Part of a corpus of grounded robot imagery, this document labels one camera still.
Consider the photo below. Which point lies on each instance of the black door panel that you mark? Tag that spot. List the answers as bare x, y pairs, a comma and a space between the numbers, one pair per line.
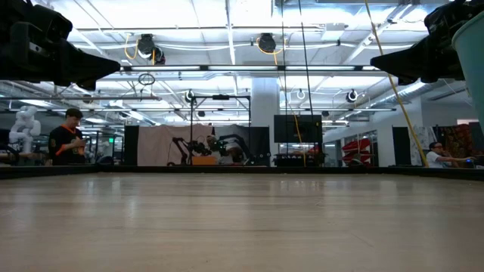
401, 145

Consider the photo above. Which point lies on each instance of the beige curtain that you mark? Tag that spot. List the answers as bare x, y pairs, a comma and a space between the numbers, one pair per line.
159, 145

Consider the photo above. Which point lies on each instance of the teal plastic basket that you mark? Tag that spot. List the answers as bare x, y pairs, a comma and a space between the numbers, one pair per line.
472, 68

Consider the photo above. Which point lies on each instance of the white humanoid robot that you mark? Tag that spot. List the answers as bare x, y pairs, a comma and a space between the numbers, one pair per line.
24, 128

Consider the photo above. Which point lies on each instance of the black monitor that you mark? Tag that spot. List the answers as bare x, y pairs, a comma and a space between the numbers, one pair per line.
298, 128

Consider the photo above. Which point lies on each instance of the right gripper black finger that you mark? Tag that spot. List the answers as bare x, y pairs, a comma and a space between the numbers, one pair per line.
412, 60

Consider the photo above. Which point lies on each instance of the person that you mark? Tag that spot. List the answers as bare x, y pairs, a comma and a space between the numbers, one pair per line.
227, 151
435, 158
66, 143

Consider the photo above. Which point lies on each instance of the low black cabinet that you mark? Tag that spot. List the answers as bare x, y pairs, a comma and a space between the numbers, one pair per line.
295, 160

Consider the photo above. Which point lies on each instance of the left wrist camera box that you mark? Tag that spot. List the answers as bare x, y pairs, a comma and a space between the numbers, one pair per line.
41, 15

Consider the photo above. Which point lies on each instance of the patterned fabric panel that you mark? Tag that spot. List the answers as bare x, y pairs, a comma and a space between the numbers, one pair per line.
459, 138

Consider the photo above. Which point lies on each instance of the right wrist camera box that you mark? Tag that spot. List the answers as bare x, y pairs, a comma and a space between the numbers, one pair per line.
442, 19

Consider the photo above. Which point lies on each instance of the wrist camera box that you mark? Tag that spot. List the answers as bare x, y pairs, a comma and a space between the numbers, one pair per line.
442, 19
41, 15

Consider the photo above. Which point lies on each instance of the black metal table frame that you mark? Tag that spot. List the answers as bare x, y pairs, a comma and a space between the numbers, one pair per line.
151, 172

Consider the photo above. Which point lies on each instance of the white building column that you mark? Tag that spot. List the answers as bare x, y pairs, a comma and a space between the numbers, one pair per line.
264, 98

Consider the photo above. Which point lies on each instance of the black partition panel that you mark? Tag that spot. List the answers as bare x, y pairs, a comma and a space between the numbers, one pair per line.
131, 145

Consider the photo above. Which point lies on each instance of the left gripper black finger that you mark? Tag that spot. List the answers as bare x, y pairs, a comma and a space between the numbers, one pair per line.
87, 64

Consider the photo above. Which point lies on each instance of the black background robot arm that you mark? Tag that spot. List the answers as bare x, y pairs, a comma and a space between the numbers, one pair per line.
196, 147

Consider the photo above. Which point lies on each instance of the wooden work table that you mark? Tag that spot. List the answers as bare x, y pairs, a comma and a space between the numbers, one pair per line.
22, 155

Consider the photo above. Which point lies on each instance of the black stand frame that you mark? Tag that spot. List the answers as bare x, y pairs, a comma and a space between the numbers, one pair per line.
221, 97

